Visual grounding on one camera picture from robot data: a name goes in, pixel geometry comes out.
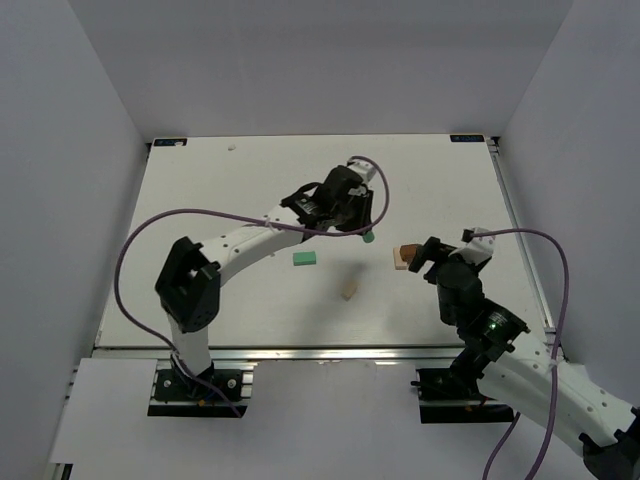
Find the blue table corner label right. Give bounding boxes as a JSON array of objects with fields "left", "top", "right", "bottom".
[{"left": 449, "top": 134, "right": 485, "bottom": 143}]

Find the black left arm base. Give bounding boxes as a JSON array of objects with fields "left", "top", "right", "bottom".
[{"left": 147, "top": 361, "right": 254, "bottom": 419}]

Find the green rectangular block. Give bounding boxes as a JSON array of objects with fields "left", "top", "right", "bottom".
[{"left": 292, "top": 251, "right": 317, "bottom": 267}]

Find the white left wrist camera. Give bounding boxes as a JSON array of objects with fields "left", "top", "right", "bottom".
[{"left": 347, "top": 159, "right": 377, "bottom": 184}]

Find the brown wooden block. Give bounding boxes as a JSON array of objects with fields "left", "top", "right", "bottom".
[{"left": 399, "top": 244, "right": 421, "bottom": 262}]

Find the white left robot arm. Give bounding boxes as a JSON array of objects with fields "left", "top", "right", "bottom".
[{"left": 155, "top": 159, "right": 376, "bottom": 377}]

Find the small light wood block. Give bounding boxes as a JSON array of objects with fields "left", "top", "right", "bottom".
[{"left": 341, "top": 281, "right": 359, "bottom": 301}]

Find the blue table corner label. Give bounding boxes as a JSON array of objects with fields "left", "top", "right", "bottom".
[
  {"left": 449, "top": 134, "right": 485, "bottom": 143},
  {"left": 152, "top": 138, "right": 188, "bottom": 148}
]

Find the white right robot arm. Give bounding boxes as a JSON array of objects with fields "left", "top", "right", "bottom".
[{"left": 399, "top": 228, "right": 639, "bottom": 479}]

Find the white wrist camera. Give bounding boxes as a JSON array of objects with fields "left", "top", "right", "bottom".
[
  {"left": 459, "top": 228, "right": 495, "bottom": 265},
  {"left": 347, "top": 159, "right": 377, "bottom": 184}
]

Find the blue table corner label left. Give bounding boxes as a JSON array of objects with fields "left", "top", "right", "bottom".
[{"left": 152, "top": 138, "right": 188, "bottom": 148}]

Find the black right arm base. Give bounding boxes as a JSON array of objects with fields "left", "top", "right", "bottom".
[{"left": 411, "top": 365, "right": 515, "bottom": 425}]

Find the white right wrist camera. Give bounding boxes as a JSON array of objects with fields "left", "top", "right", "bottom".
[{"left": 459, "top": 228, "right": 495, "bottom": 265}]

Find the aluminium table edge rail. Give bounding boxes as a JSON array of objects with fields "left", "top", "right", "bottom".
[{"left": 91, "top": 346, "right": 462, "bottom": 362}]

